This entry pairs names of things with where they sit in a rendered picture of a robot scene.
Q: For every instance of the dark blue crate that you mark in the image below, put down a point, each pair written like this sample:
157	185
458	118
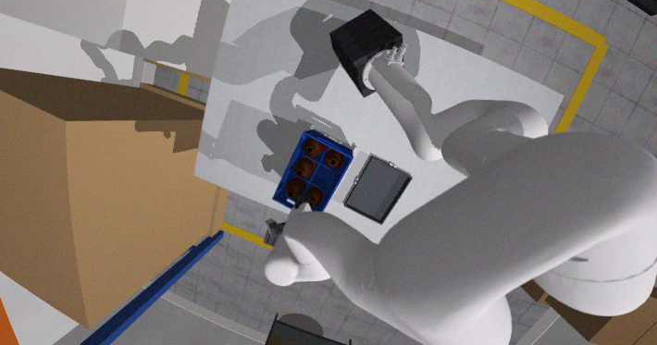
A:
324	177

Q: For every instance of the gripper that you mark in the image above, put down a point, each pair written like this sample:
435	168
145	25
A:
301	204

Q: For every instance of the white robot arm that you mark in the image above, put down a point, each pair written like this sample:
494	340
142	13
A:
575	211

